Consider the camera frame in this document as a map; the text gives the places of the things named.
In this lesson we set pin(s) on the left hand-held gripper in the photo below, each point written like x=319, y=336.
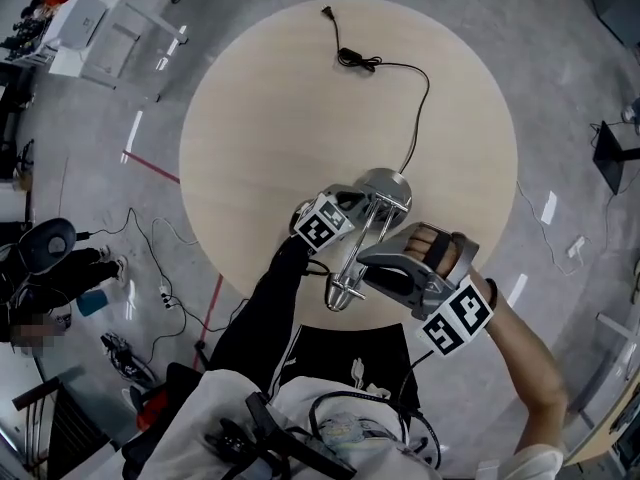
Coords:
x=320, y=223

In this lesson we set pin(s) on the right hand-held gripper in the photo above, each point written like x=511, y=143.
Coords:
x=452, y=318

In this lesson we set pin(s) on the person's right forearm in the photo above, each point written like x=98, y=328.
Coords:
x=520, y=348

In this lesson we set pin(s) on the person's left forearm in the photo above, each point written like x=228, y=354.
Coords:
x=280, y=308

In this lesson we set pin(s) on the light wooden desk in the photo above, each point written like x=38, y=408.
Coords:
x=606, y=433

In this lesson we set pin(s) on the white desk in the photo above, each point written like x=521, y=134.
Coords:
x=127, y=38

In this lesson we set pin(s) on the person's right hand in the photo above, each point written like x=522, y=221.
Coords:
x=422, y=245

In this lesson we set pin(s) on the black shorts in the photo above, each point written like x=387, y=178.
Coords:
x=335, y=353

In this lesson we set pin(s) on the black wristband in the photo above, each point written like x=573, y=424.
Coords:
x=492, y=292

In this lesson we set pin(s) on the white power strip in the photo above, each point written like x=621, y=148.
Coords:
x=166, y=297
x=576, y=247

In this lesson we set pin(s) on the white shirt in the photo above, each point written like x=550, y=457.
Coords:
x=225, y=408

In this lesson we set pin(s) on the white table leg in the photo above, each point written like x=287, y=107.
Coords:
x=617, y=327

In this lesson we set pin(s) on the black panel stand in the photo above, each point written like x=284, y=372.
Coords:
x=611, y=150

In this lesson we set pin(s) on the red stool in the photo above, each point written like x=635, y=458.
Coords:
x=154, y=410

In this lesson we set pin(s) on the black floor device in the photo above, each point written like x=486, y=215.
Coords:
x=122, y=358

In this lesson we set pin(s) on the teal box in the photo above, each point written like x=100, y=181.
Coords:
x=92, y=302

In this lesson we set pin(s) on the gray office chair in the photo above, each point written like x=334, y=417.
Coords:
x=50, y=240

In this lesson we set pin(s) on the gray cabinet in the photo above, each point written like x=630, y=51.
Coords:
x=620, y=3

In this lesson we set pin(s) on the dark wooden chair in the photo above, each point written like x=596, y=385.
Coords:
x=65, y=418

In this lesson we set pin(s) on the white cardboard box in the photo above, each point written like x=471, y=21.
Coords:
x=75, y=18

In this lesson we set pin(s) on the black equipment clutter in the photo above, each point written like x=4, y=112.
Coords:
x=25, y=30

